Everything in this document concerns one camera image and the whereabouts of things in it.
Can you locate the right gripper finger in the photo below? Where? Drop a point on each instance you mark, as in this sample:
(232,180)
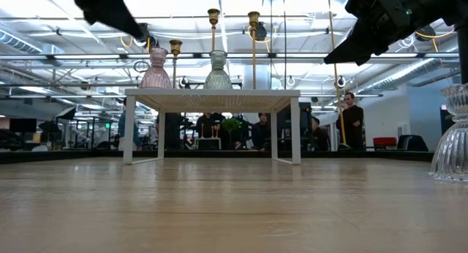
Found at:
(360,46)

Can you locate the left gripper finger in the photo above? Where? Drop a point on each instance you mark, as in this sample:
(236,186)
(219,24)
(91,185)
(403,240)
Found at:
(109,8)

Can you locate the short gold candlestick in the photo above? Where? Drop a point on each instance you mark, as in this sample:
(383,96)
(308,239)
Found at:
(175,46)

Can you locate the pink ribbed glass candle holder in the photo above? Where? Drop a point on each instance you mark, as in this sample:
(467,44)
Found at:
(156,75)

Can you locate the tall gold candlestick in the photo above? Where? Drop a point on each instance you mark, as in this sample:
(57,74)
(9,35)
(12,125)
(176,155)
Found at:
(253,19)
(214,15)

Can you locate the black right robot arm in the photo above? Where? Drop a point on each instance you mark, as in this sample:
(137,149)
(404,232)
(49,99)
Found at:
(460,4)

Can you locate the clear ribbed glass candle holder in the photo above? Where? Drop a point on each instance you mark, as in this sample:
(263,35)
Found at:
(451,150)

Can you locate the black ceiling-hung device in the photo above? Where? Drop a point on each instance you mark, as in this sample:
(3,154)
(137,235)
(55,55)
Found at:
(262,31)
(153,42)

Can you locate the person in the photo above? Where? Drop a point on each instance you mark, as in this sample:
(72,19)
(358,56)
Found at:
(172,130)
(206,128)
(137,132)
(321,137)
(261,134)
(351,121)

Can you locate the black chair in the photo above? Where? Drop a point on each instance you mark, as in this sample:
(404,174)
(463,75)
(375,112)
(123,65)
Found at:
(413,143)

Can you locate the white perforated riser shelf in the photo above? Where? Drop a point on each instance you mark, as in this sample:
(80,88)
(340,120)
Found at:
(219,99)

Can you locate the black background monitor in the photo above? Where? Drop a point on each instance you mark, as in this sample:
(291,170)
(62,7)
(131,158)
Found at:
(22,125)

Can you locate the small green background plant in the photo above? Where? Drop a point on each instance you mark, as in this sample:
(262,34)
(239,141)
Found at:
(232,125)

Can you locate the black aluminium table frame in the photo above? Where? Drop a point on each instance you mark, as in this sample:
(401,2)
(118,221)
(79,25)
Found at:
(219,154)

